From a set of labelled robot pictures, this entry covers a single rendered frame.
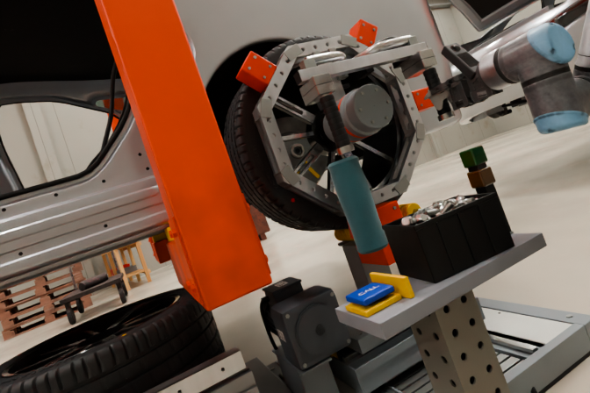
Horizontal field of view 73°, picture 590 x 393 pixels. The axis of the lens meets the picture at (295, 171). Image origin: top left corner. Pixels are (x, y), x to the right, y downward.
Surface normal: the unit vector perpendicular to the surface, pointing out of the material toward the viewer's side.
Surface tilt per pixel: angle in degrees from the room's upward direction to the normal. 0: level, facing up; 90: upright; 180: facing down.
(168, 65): 90
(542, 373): 90
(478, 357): 90
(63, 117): 90
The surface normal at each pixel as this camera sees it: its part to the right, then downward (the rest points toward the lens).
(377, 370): 0.36, -0.17
